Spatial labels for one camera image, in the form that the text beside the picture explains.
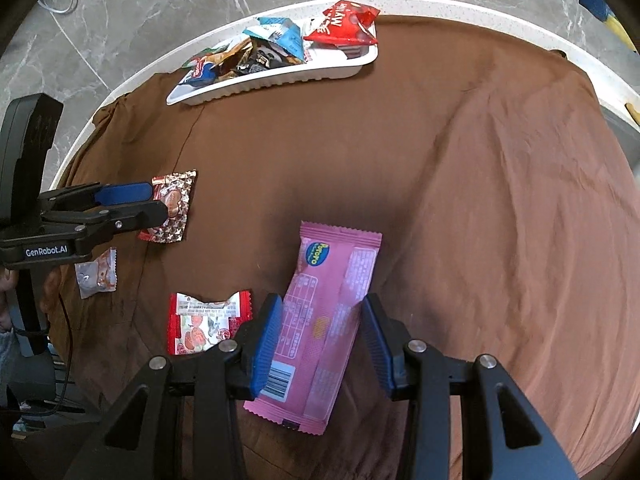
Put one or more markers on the red star-print snack packet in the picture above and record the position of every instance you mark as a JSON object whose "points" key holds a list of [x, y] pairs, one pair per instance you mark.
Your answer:
{"points": [[175, 200]]}

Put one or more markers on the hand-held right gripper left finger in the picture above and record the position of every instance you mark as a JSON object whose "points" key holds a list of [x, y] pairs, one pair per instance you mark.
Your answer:
{"points": [[267, 340]]}

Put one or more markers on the brown cloth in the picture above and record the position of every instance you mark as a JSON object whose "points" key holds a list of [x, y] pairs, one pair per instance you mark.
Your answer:
{"points": [[450, 160]]}

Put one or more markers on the light blue snack packet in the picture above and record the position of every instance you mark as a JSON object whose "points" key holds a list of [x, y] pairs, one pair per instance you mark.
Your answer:
{"points": [[285, 40]]}

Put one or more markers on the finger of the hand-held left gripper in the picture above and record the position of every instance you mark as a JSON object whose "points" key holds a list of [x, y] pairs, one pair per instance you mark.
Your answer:
{"points": [[135, 217], [125, 192]]}

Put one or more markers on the small clear snack packet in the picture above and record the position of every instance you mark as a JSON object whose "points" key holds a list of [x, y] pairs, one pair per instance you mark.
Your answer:
{"points": [[97, 272]]}

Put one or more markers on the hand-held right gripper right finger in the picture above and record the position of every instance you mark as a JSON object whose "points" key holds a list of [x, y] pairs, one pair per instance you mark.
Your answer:
{"points": [[375, 350]]}

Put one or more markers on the red strawberry snack packet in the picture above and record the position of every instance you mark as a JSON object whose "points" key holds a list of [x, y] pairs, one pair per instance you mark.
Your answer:
{"points": [[200, 325]]}

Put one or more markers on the pink snack packet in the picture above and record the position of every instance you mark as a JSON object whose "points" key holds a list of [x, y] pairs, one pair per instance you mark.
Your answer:
{"points": [[325, 310]]}

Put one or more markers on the red chocolate ball snack packet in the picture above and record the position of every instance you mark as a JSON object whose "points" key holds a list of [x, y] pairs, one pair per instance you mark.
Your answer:
{"points": [[342, 22]]}

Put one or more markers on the blue and yellow object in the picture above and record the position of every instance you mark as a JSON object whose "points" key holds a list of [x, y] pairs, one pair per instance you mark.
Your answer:
{"points": [[600, 7]]}

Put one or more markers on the black and gold snack packet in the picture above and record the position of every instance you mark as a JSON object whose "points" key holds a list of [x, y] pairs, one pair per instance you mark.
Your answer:
{"points": [[260, 57]]}

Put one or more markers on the white plastic tray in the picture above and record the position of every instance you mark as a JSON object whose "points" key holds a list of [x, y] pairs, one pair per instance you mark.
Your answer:
{"points": [[280, 80]]}

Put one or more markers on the person's left hand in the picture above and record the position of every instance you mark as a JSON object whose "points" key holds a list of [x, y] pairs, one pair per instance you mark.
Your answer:
{"points": [[6, 300]]}

